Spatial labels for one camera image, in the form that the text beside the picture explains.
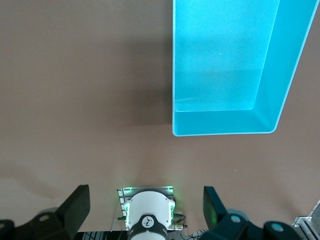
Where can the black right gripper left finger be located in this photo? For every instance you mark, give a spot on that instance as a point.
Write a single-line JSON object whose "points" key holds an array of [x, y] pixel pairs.
{"points": [[72, 212]]}

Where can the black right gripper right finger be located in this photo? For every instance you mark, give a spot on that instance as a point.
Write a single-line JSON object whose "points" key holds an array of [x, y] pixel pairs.
{"points": [[215, 212]]}

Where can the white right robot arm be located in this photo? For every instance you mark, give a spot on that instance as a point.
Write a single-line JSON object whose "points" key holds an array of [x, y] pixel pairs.
{"points": [[147, 205]]}

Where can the blue plastic box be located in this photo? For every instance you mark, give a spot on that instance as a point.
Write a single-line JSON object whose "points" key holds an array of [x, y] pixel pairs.
{"points": [[220, 62]]}

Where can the aluminium frame profile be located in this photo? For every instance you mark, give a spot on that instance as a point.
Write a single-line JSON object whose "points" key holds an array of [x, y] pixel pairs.
{"points": [[306, 220]]}

